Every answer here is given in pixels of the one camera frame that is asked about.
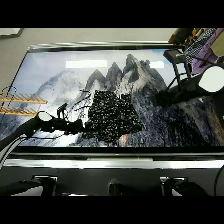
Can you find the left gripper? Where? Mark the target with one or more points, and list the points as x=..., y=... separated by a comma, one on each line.
x=75, y=127

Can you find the black floral garment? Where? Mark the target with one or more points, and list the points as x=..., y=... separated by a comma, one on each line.
x=111, y=118

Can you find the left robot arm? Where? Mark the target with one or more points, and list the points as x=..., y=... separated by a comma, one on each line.
x=23, y=130

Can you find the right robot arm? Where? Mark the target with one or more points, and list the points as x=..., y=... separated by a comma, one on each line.
x=200, y=87

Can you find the heap of clothes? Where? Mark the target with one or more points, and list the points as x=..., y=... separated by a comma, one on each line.
x=181, y=35

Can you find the checked garment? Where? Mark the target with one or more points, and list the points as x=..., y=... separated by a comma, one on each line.
x=200, y=43

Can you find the purple garment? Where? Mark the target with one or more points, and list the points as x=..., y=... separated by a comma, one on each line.
x=208, y=53

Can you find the pale green garment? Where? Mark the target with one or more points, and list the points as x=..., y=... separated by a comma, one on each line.
x=218, y=45

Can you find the silver frame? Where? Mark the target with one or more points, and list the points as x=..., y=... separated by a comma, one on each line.
x=116, y=164

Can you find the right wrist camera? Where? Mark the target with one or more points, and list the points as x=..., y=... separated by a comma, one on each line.
x=173, y=55

